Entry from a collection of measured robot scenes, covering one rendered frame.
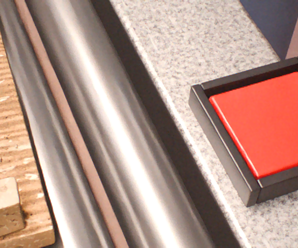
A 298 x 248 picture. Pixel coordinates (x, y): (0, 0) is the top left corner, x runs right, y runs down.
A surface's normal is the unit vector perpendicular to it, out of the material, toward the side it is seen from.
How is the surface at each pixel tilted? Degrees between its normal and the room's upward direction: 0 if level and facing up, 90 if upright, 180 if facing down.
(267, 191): 90
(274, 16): 90
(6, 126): 0
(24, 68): 23
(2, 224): 84
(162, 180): 13
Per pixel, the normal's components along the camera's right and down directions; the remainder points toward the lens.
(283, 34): 0.64, 0.63
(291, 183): 0.37, 0.75
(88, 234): 0.40, -0.66
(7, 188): 0.05, -0.57
